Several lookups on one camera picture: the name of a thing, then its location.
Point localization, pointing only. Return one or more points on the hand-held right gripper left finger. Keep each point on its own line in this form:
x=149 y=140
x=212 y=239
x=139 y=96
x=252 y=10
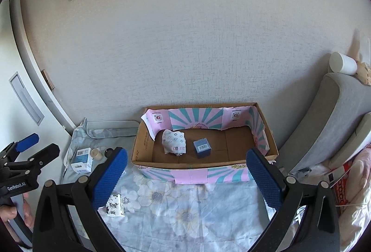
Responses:
x=111 y=176

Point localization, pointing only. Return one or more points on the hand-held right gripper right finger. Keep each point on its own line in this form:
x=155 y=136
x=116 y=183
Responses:
x=265 y=179

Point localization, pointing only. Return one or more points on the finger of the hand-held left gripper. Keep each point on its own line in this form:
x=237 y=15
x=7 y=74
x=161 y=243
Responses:
x=46 y=153
x=27 y=142

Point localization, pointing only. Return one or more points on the black and white tissue pack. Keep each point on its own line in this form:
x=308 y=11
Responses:
x=116 y=207

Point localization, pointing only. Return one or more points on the white and blue carton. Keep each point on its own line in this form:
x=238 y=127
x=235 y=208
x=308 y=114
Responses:
x=81 y=157

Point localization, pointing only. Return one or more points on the cardboard box with pink lining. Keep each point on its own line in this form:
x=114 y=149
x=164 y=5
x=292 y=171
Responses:
x=226 y=150

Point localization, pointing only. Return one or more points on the person's left hand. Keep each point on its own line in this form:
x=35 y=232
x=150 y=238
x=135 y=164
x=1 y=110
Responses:
x=8 y=213

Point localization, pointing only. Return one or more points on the small black round cap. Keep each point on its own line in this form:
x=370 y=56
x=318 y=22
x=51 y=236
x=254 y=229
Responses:
x=109 y=151

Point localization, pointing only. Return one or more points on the small brown wooden block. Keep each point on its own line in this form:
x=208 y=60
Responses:
x=47 y=79

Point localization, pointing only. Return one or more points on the grey upholstered cushion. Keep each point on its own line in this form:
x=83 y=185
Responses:
x=313 y=130

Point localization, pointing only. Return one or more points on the small dark blue box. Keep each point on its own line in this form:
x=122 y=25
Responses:
x=202 y=150

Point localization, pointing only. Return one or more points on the white patterned crumpled packet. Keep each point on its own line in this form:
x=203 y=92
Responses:
x=172 y=140

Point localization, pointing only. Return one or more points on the pale floral bed sheet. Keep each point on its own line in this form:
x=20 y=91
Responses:
x=174 y=211

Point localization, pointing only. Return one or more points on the red patterned package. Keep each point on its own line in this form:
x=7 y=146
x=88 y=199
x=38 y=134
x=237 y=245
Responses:
x=342 y=185

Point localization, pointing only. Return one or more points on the pink blanket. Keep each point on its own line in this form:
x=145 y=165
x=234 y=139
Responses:
x=359 y=197

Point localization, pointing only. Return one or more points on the pale grey cushion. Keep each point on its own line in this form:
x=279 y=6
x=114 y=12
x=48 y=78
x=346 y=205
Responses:
x=353 y=142

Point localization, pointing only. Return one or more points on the white wardrobe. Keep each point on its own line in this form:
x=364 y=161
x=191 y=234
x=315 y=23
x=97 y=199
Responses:
x=17 y=46

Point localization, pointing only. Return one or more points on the white cylinder cup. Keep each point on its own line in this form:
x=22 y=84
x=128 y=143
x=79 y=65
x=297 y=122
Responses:
x=343 y=64

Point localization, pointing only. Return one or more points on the beige plush toy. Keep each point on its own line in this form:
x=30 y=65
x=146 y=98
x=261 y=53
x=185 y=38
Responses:
x=363 y=69

